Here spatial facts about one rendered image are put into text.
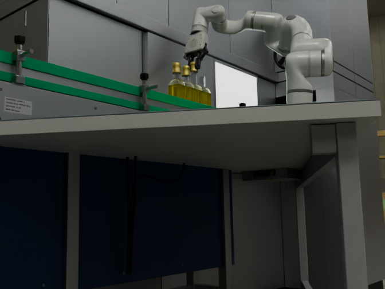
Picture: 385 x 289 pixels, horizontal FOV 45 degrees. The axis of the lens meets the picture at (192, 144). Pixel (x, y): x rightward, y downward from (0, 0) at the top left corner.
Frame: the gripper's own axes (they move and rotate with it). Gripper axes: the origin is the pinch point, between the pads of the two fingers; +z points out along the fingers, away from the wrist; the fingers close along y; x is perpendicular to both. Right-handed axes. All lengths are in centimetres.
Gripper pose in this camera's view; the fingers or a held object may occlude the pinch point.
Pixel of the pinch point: (193, 65)
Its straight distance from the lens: 209.1
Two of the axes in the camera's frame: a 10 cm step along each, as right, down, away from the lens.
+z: -1.4, 9.3, -3.4
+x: 6.1, 3.5, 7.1
